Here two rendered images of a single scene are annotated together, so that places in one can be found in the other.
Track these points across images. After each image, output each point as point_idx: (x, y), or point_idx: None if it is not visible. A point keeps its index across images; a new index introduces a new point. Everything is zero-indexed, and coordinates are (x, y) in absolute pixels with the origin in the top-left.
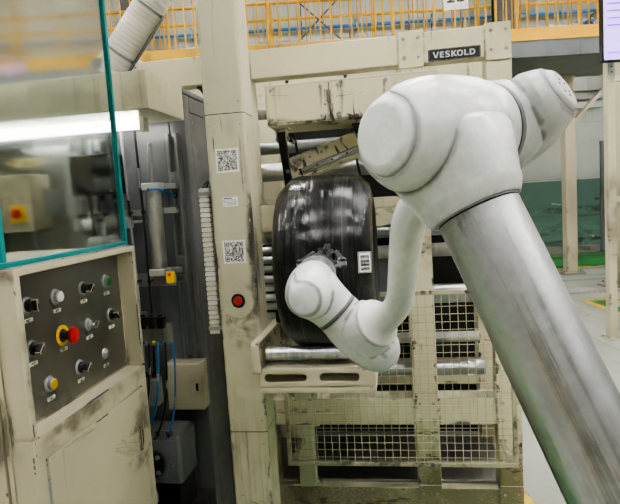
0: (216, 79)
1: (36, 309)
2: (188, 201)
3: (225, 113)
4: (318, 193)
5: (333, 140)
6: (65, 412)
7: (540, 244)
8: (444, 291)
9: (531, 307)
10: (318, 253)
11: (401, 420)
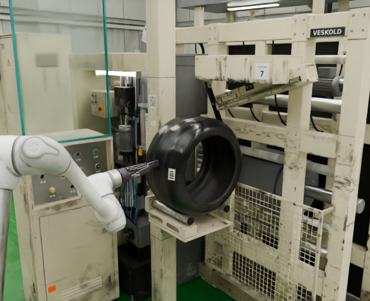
0: (150, 58)
1: None
2: None
3: (153, 77)
4: (170, 130)
5: (235, 89)
6: (56, 202)
7: None
8: (281, 199)
9: None
10: (123, 168)
11: (254, 266)
